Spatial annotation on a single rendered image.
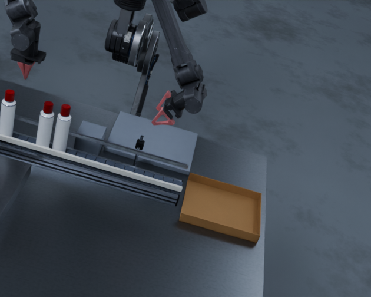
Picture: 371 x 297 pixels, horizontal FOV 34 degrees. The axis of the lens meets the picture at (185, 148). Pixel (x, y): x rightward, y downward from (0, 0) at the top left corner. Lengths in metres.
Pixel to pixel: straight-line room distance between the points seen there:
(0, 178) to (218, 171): 0.90
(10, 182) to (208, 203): 0.74
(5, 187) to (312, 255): 2.09
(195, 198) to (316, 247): 1.53
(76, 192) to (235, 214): 0.61
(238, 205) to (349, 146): 2.60
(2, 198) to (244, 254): 0.86
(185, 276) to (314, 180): 2.39
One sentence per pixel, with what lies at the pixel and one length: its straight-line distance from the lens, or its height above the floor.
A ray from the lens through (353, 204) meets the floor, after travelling 4.27.
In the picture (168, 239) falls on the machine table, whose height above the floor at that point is 0.83.
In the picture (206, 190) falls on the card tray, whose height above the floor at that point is 0.83.
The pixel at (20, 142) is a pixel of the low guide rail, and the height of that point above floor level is 0.91.
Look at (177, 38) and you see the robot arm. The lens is 2.00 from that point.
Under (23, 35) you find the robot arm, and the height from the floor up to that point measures 1.40.
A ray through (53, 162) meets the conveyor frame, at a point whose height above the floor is 0.87.
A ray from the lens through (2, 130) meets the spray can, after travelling 2.33.
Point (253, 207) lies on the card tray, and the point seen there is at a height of 0.83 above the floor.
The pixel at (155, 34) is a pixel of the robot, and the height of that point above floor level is 1.00.
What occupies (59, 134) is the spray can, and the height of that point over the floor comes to 0.97.
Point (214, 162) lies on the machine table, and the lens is 2.59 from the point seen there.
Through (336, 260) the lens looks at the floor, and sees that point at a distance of 3.75.
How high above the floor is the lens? 2.27
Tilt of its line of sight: 33 degrees down
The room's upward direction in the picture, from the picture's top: 18 degrees clockwise
